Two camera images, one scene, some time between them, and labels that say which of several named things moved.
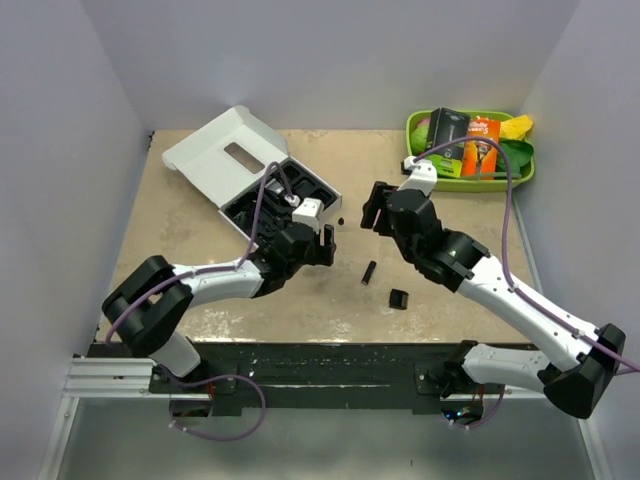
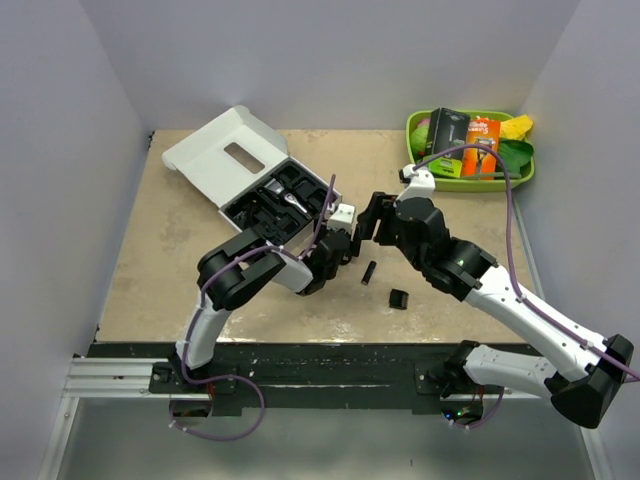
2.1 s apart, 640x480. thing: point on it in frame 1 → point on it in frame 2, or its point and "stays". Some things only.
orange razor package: (480, 155) stays
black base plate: (236, 376) stays
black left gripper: (323, 254) → (354, 245)
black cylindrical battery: (369, 272) stays
